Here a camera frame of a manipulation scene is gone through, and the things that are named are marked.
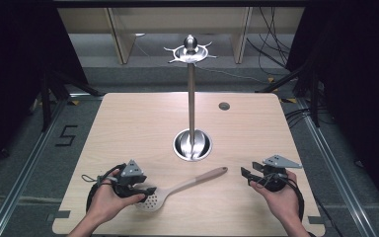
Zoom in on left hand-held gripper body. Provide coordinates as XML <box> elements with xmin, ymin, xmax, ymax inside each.
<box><xmin>112</xmin><ymin>159</ymin><xmax>148</xmax><ymax>198</ymax></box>

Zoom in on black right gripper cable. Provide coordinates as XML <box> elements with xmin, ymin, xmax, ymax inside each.
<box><xmin>284</xmin><ymin>177</ymin><xmax>306</xmax><ymax>222</ymax></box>

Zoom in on dark curtain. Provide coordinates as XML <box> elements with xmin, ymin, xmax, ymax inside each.
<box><xmin>285</xmin><ymin>0</ymin><xmax>379</xmax><ymax>211</ymax></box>
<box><xmin>0</xmin><ymin>0</ymin><xmax>89</xmax><ymax>181</ymax></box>

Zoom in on black hanging cables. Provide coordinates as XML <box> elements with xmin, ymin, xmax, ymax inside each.
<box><xmin>246</xmin><ymin>7</ymin><xmax>292</xmax><ymax>68</ymax></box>

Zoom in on aluminium floor rail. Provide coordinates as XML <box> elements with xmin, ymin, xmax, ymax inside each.
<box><xmin>0</xmin><ymin>93</ymin><xmax>104</xmax><ymax>237</ymax></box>
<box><xmin>295</xmin><ymin>98</ymin><xmax>379</xmax><ymax>237</ymax></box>

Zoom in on thin white floor cable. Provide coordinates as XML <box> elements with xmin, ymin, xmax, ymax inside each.
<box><xmin>195</xmin><ymin>65</ymin><xmax>271</xmax><ymax>85</ymax></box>

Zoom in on person's right hand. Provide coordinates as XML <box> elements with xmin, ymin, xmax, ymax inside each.
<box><xmin>249</xmin><ymin>172</ymin><xmax>302</xmax><ymax>223</ymax></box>

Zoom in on slotted spoon with wooden handle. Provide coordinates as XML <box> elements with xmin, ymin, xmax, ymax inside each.
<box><xmin>134</xmin><ymin>166</ymin><xmax>229</xmax><ymax>212</ymax></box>

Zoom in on person's left hand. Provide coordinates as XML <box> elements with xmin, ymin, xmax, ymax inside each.
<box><xmin>88</xmin><ymin>169</ymin><xmax>146</xmax><ymax>225</ymax></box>

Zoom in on black metal stand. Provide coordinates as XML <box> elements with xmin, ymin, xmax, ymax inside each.
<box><xmin>38</xmin><ymin>69</ymin><xmax>104</xmax><ymax>133</ymax></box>
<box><xmin>256</xmin><ymin>58</ymin><xmax>322</xmax><ymax>128</ymax></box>

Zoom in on steel utensil stand with hooks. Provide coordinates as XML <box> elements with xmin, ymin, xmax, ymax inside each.
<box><xmin>163</xmin><ymin>34</ymin><xmax>218</xmax><ymax>163</ymax></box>

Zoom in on light wooden shelf unit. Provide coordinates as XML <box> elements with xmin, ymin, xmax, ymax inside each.
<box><xmin>57</xmin><ymin>7</ymin><xmax>306</xmax><ymax>65</ymax></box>

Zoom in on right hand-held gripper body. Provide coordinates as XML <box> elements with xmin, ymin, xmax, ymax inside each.
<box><xmin>260</xmin><ymin>154</ymin><xmax>303</xmax><ymax>193</ymax></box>

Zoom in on black floor cables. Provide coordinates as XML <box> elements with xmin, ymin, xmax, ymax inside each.
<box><xmin>284</xmin><ymin>106</ymin><xmax>314</xmax><ymax>129</ymax></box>

